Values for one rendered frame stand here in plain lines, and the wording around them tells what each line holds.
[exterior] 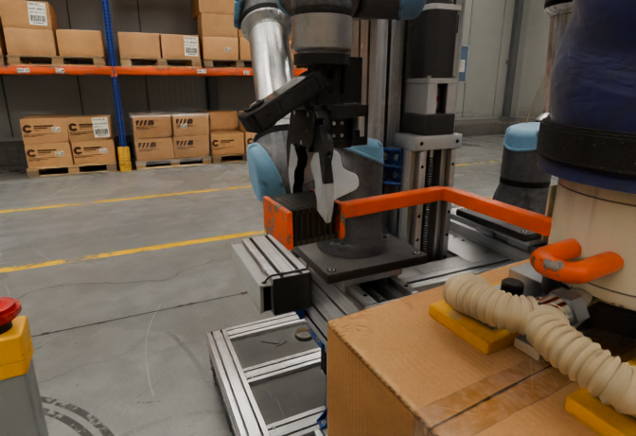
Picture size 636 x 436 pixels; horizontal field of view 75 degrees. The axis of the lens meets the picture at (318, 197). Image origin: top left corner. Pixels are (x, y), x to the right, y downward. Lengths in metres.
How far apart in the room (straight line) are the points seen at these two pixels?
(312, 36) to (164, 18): 8.23
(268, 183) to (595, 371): 0.54
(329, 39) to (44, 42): 6.96
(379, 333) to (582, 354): 0.23
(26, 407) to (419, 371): 0.63
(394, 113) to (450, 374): 0.67
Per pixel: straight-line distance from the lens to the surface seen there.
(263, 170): 0.74
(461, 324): 0.57
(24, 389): 0.86
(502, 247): 1.16
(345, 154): 0.78
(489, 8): 12.36
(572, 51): 0.52
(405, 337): 0.56
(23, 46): 7.42
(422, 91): 0.99
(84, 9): 8.70
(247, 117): 0.49
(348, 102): 0.56
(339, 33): 0.53
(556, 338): 0.45
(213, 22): 7.52
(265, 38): 0.93
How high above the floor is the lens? 1.37
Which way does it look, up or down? 15 degrees down
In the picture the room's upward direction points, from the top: straight up
